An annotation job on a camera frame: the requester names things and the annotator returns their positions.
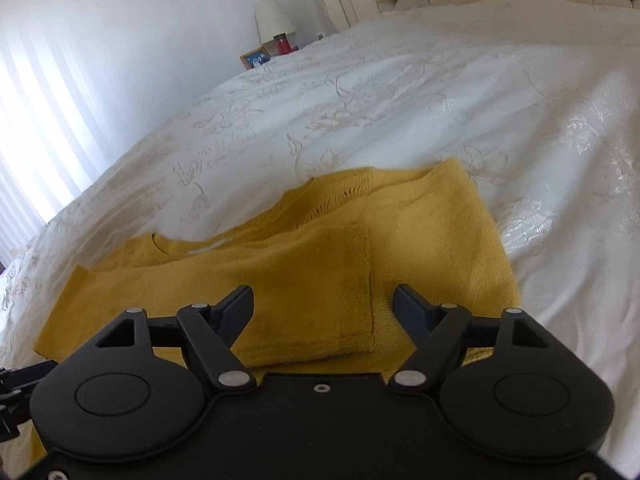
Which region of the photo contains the wooden picture frame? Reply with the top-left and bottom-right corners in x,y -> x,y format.
239,46 -> 274,71

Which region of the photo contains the white embroidered bedspread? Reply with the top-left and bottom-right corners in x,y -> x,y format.
0,0 -> 640,461

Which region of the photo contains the white sheer curtain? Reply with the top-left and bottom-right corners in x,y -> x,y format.
0,0 -> 166,267

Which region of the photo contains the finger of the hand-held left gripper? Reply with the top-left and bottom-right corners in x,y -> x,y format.
0,357 -> 57,444

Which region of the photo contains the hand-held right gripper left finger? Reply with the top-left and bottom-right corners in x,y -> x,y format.
93,284 -> 257,393

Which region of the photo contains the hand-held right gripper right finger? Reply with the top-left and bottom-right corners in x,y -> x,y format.
387,283 -> 552,394

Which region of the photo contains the yellow knit sweater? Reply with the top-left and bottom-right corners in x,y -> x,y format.
31,157 -> 524,462

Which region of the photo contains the white table lamp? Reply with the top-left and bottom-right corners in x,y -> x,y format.
254,0 -> 296,44

